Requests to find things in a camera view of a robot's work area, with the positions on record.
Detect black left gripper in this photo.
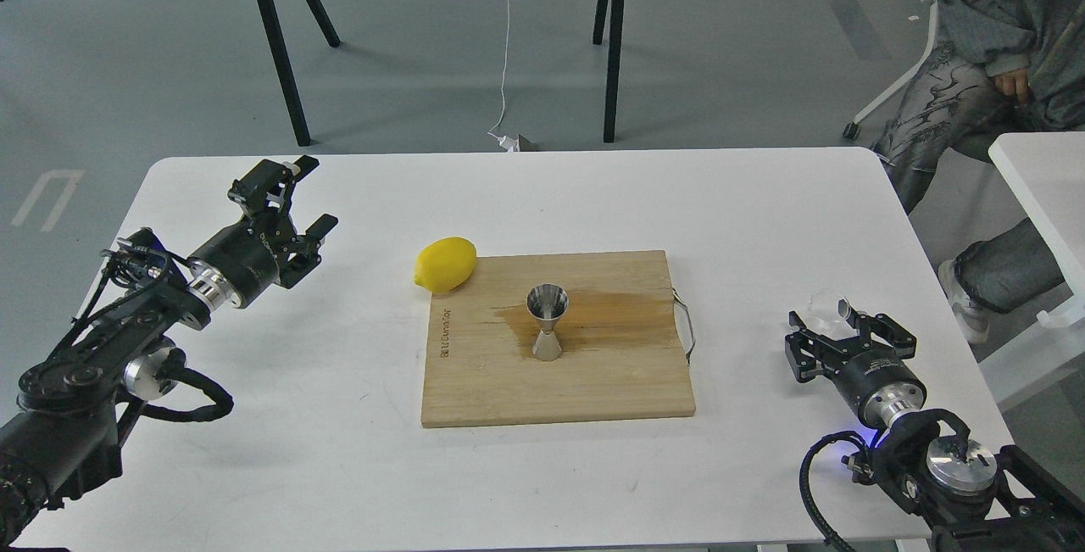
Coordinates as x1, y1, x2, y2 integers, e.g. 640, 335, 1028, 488
189, 155, 340, 311

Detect small clear glass cup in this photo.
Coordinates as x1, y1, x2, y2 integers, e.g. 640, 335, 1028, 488
805, 288, 855, 341

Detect steel double jigger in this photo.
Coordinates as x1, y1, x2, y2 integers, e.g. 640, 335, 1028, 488
526, 284, 569, 361

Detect seated person in grey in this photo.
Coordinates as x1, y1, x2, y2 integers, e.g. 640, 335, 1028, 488
871, 0, 1084, 346

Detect grey office chair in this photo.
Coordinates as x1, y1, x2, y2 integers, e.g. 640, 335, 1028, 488
842, 0, 939, 140

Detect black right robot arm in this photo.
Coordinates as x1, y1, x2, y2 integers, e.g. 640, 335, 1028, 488
784, 311, 1084, 551

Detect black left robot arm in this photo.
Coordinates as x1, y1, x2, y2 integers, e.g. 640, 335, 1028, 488
1, 155, 337, 551

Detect white cable with plug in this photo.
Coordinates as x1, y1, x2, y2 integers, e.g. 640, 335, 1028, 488
487, 0, 538, 153

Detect yellow lemon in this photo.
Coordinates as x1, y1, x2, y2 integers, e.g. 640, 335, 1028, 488
414, 238, 477, 294

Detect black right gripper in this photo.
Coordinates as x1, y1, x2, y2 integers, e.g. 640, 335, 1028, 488
784, 311, 926, 431

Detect bamboo cutting board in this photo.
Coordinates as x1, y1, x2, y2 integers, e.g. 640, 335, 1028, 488
420, 251, 695, 428

